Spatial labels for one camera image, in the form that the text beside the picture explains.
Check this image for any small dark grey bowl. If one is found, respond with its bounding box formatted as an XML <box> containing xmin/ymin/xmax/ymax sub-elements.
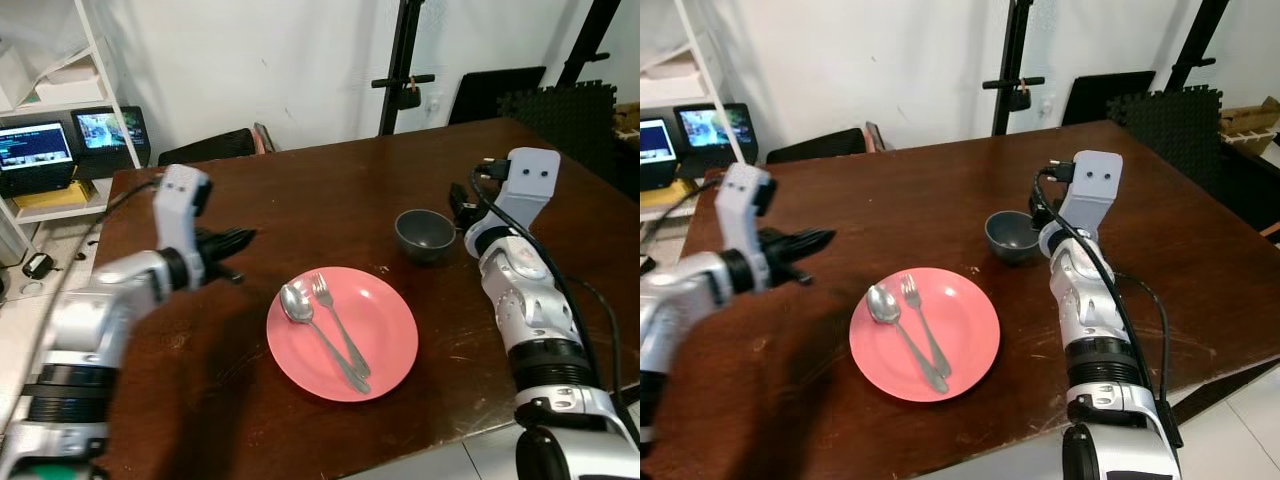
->
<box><xmin>984</xmin><ymin>210</ymin><xmax>1042</xmax><ymax>266</ymax></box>
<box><xmin>394</xmin><ymin>208</ymin><xmax>458</xmax><ymax>266</ymax></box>

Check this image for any silver metal spoon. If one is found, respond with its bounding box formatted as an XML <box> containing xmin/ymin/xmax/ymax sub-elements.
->
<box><xmin>866</xmin><ymin>285</ymin><xmax>950</xmax><ymax>395</ymax></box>
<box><xmin>279</xmin><ymin>283</ymin><xmax>370</xmax><ymax>395</ymax></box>

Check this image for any silver metal fork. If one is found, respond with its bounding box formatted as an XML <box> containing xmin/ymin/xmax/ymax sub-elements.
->
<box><xmin>900</xmin><ymin>275</ymin><xmax>953</xmax><ymax>380</ymax></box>
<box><xmin>311</xmin><ymin>273</ymin><xmax>372</xmax><ymax>380</ymax></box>

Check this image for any black flat panel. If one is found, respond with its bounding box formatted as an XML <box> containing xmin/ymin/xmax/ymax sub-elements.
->
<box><xmin>1060</xmin><ymin>70</ymin><xmax>1157</xmax><ymax>127</ymax></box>
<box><xmin>447</xmin><ymin>66</ymin><xmax>548</xmax><ymax>127</ymax></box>

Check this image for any black foam puzzle mat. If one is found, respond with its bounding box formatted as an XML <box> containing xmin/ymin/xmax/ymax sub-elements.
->
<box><xmin>497</xmin><ymin>80</ymin><xmax>626</xmax><ymax>196</ymax></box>
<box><xmin>1107</xmin><ymin>85</ymin><xmax>1280</xmax><ymax>236</ymax></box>

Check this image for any yellow box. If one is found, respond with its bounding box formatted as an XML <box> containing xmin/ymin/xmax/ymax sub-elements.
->
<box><xmin>640</xmin><ymin>179</ymin><xmax>693</xmax><ymax>210</ymax></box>
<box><xmin>15</xmin><ymin>180</ymin><xmax>98</xmax><ymax>212</ymax></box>

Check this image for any black laptop colourful screen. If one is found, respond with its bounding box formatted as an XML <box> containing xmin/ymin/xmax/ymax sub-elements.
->
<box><xmin>673</xmin><ymin>102</ymin><xmax>759</xmax><ymax>178</ymax></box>
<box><xmin>71</xmin><ymin>105</ymin><xmax>153</xmax><ymax>181</ymax></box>

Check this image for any pink round plate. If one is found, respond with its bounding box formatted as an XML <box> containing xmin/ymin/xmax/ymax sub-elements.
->
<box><xmin>266</xmin><ymin>266</ymin><xmax>419</xmax><ymax>403</ymax></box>
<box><xmin>849</xmin><ymin>267</ymin><xmax>1001</xmax><ymax>403</ymax></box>

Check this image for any black stand pole with clamp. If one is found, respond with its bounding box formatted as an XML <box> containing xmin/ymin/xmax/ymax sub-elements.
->
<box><xmin>371</xmin><ymin>0</ymin><xmax>437</xmax><ymax>137</ymax></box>
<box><xmin>982</xmin><ymin>0</ymin><xmax>1047</xmax><ymax>137</ymax></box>

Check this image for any black laptop blue screen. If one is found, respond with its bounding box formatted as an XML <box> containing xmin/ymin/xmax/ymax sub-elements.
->
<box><xmin>640</xmin><ymin>117</ymin><xmax>680</xmax><ymax>191</ymax></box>
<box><xmin>0</xmin><ymin>121</ymin><xmax>78</xmax><ymax>198</ymax></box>

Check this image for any wooden crate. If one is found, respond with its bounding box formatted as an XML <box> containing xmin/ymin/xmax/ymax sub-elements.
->
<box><xmin>1218</xmin><ymin>96</ymin><xmax>1280</xmax><ymax>158</ymax></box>
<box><xmin>611</xmin><ymin>100</ymin><xmax>641</xmax><ymax>143</ymax></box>

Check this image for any white metal shelf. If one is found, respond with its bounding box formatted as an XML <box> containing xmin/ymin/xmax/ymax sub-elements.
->
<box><xmin>0</xmin><ymin>0</ymin><xmax>147</xmax><ymax>251</ymax></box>
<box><xmin>640</xmin><ymin>0</ymin><xmax>748</xmax><ymax>223</ymax></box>

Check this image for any white cardboard box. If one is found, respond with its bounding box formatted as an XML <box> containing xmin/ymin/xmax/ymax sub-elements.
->
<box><xmin>640</xmin><ymin>50</ymin><xmax>708</xmax><ymax>103</ymax></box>
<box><xmin>33</xmin><ymin>55</ymin><xmax>103</xmax><ymax>107</ymax></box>

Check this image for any black slanted stand pole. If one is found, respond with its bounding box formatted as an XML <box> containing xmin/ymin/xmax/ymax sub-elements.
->
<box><xmin>558</xmin><ymin>0</ymin><xmax>623</xmax><ymax>91</ymax></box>
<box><xmin>1163</xmin><ymin>0</ymin><xmax>1231</xmax><ymax>96</ymax></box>

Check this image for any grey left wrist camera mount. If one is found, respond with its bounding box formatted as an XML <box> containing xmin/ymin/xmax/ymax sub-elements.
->
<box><xmin>152</xmin><ymin>164</ymin><xmax>214</xmax><ymax>287</ymax></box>
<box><xmin>714</xmin><ymin>162</ymin><xmax>779</xmax><ymax>283</ymax></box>

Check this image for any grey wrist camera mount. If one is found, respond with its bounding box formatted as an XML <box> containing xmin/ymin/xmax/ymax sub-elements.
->
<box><xmin>1058</xmin><ymin>150</ymin><xmax>1125</xmax><ymax>242</ymax></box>
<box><xmin>152</xmin><ymin>164</ymin><xmax>214</xmax><ymax>287</ymax></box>
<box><xmin>493</xmin><ymin>147</ymin><xmax>563</xmax><ymax>237</ymax></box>
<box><xmin>714</xmin><ymin>162</ymin><xmax>779</xmax><ymax>283</ymax></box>

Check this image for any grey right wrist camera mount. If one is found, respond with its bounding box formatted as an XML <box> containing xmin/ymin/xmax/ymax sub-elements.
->
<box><xmin>493</xmin><ymin>147</ymin><xmax>563</xmax><ymax>237</ymax></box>
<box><xmin>1058</xmin><ymin>150</ymin><xmax>1125</xmax><ymax>242</ymax></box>

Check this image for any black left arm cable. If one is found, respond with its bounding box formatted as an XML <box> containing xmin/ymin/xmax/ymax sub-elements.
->
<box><xmin>641</xmin><ymin>176</ymin><xmax>723</xmax><ymax>251</ymax></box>
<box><xmin>40</xmin><ymin>176</ymin><xmax>161</xmax><ymax>301</ymax></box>

